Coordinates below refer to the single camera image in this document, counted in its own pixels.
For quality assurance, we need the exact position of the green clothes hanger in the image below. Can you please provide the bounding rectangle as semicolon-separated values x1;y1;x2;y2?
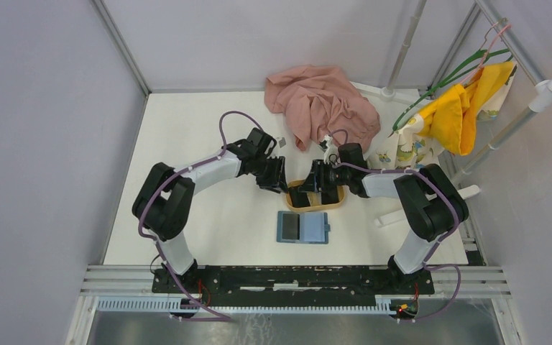
390;47;512;137

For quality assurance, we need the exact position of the yellow oval card tray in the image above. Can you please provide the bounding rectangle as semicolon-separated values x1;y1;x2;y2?
285;180;346;213

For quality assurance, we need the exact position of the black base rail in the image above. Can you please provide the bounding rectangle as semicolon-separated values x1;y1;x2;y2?
179;265;435;308

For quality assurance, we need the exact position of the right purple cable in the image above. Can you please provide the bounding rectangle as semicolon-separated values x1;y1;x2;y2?
326;128;463;323

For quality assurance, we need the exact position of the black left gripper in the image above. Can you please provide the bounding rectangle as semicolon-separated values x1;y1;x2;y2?
252;155;289;195

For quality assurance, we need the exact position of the pink crumpled cloth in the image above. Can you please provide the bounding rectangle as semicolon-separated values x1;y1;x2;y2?
264;65;381;153

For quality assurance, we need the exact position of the yellow garment on hanger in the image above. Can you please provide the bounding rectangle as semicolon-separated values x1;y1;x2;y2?
417;61;518;156

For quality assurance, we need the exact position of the dark grey credit card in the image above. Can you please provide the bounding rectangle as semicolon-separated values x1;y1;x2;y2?
288;186;311;208

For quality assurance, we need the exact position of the blue card holder wallet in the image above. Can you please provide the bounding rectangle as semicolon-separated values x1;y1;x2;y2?
276;211;331;244

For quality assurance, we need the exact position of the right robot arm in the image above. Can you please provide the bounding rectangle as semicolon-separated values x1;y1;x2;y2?
295;143;469;293

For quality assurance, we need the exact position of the white slotted cable duct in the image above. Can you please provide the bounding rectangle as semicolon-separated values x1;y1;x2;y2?
96;297;394;316

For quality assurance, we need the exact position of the white clothes rack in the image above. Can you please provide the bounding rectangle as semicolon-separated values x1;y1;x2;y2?
375;1;552;185

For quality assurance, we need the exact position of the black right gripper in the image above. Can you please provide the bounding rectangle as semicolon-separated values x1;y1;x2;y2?
298;160;350;193

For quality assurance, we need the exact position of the pink clothes hanger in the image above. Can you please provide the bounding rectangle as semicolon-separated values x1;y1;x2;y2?
459;18;511;84

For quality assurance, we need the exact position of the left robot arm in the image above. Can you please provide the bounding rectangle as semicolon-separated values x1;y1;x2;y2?
132;128;288;293

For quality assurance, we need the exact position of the dinosaur print cloth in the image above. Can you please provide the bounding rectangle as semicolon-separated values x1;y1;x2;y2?
366;66;519;171

